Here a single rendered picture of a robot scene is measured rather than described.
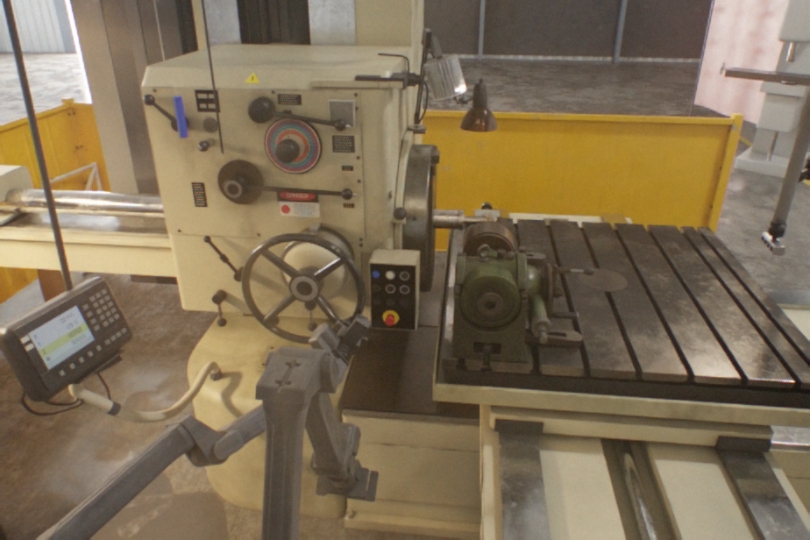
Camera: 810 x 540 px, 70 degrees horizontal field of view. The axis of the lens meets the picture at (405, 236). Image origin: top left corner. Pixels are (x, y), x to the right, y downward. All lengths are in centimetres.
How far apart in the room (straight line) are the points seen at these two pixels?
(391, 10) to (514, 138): 209
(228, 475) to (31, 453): 113
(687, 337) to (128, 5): 245
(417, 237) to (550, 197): 253
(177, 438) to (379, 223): 91
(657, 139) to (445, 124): 147
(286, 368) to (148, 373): 292
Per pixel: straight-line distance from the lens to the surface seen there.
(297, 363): 94
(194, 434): 134
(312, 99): 179
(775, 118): 772
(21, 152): 478
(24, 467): 349
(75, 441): 352
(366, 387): 244
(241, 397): 251
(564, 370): 199
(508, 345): 193
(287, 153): 175
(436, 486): 258
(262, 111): 177
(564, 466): 208
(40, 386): 191
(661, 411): 211
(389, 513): 273
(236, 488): 285
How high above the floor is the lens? 216
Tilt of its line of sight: 25 degrees down
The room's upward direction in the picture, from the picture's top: straight up
